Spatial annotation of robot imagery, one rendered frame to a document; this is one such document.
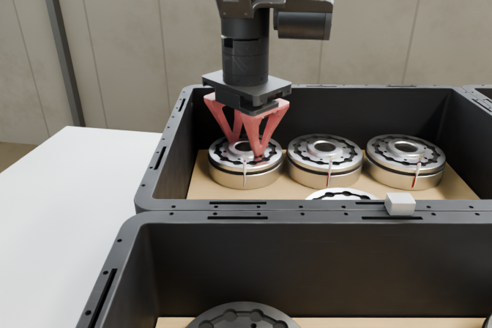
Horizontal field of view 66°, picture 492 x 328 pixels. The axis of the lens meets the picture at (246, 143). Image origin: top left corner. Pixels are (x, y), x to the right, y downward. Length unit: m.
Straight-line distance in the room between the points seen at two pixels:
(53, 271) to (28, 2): 1.91
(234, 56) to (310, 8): 0.10
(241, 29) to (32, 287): 0.44
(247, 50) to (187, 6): 1.55
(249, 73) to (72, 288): 0.37
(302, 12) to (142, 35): 1.71
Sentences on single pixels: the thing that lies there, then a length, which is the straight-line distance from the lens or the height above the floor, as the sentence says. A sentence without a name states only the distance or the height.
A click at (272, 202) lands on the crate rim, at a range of 0.30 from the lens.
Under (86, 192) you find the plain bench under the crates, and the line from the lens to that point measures 0.78.
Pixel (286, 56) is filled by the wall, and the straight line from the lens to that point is 1.93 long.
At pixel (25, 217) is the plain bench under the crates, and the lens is 0.76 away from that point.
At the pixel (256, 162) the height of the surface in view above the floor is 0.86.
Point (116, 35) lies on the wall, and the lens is 2.16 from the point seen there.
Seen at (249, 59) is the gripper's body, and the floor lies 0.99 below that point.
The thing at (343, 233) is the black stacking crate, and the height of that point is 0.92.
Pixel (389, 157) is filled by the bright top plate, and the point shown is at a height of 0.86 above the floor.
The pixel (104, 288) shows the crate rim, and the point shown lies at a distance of 0.26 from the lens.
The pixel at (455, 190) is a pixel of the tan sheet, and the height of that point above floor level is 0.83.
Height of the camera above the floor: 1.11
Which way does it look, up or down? 27 degrees down
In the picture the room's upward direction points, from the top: straight up
